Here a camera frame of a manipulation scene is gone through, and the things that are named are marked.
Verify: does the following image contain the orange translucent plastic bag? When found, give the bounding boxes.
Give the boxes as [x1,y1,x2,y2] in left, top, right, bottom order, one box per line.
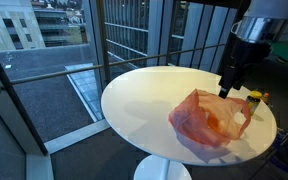
[168,88,252,148]

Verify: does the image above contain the white table pedestal base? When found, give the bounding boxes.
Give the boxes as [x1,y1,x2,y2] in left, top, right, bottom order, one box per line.
[133,154,193,180]

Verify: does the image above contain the small orange object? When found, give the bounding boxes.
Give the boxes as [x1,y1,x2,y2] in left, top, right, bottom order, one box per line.
[261,92,271,106]

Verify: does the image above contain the long metal window handrail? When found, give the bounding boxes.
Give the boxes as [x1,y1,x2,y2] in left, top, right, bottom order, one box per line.
[9,42,226,86]

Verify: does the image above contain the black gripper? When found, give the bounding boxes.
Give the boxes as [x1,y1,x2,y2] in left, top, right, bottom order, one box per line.
[217,36,272,100]

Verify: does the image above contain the dark bottle with yellow cap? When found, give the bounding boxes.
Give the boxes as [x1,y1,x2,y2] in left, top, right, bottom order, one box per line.
[245,90,263,117]

